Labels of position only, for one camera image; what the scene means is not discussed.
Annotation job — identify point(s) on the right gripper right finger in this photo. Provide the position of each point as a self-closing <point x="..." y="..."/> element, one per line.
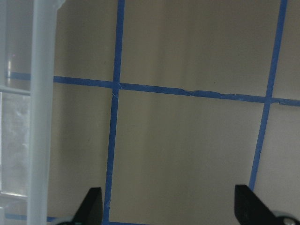
<point x="250" y="210"/>

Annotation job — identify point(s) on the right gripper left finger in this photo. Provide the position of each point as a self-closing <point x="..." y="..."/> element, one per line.
<point x="90" y="211"/>

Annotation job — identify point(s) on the clear plastic storage box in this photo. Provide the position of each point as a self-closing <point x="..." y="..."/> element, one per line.
<point x="27" y="46"/>

